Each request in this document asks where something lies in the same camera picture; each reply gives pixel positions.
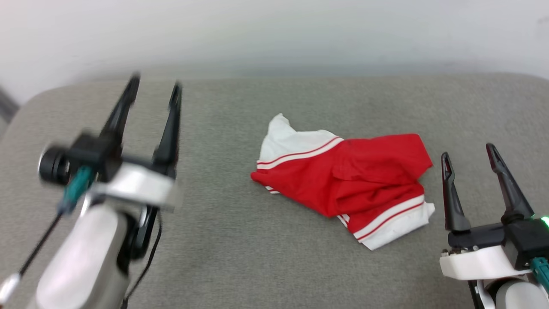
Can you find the teal left camera connector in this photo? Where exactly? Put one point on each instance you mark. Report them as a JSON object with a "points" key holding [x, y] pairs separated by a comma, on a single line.
{"points": [[77, 186]]}

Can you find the red and white basketball jersey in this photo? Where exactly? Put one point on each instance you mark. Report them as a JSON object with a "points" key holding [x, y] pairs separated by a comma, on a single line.
{"points": [[364, 176]]}

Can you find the teal camera connector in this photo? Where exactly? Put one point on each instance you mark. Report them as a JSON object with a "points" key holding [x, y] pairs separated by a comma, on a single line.
{"points": [[77, 186], [542, 270]]}

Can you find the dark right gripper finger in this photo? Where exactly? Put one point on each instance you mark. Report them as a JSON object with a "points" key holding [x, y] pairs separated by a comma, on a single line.
{"points": [[452, 206], [512, 197]]}

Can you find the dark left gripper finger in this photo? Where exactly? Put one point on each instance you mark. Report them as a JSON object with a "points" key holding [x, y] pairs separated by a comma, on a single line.
{"points": [[122, 116], [170, 137]]}

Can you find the teal right camera connector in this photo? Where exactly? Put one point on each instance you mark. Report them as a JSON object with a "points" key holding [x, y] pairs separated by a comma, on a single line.
{"points": [[542, 270]]}

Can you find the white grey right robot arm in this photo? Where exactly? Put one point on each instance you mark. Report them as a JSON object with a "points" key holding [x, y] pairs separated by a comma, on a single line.
{"points": [[514, 298]]}

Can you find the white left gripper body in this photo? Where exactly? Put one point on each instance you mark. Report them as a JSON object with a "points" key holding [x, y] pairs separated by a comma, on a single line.
{"points": [[137, 184]]}

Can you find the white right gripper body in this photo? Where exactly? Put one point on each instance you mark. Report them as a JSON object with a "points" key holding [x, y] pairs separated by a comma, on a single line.
{"points": [[480, 262]]}

